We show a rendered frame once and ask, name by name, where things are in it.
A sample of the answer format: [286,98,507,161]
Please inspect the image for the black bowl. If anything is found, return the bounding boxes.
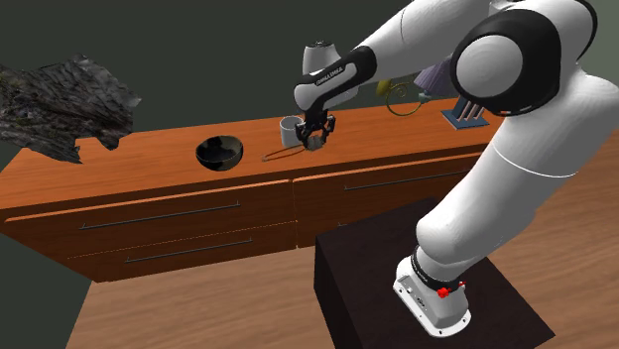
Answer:
[194,135,244,173]

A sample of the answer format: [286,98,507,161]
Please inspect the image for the thin brown tongs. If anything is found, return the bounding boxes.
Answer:
[261,146,307,164]

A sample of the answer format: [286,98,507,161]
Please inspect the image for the white cup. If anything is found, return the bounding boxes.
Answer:
[279,114,307,149]

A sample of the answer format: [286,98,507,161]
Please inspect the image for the dark robot stand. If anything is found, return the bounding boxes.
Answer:
[312,195,557,349]

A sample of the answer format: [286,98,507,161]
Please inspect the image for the yellow spiral wire ornament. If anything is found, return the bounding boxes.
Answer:
[376,78,427,118]

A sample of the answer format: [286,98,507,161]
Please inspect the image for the orange wooden chest of drawers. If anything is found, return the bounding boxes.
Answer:
[0,96,514,285]

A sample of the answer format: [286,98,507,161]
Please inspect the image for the purple pleated lamp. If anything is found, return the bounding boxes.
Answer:
[414,54,459,104]

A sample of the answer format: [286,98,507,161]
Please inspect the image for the dark grey rough slab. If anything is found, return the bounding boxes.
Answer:
[0,54,143,165]

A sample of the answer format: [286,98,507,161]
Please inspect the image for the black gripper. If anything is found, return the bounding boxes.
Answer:
[295,108,337,147]

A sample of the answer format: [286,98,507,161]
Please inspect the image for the blue stand with pale rods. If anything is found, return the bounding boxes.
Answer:
[439,94,490,131]

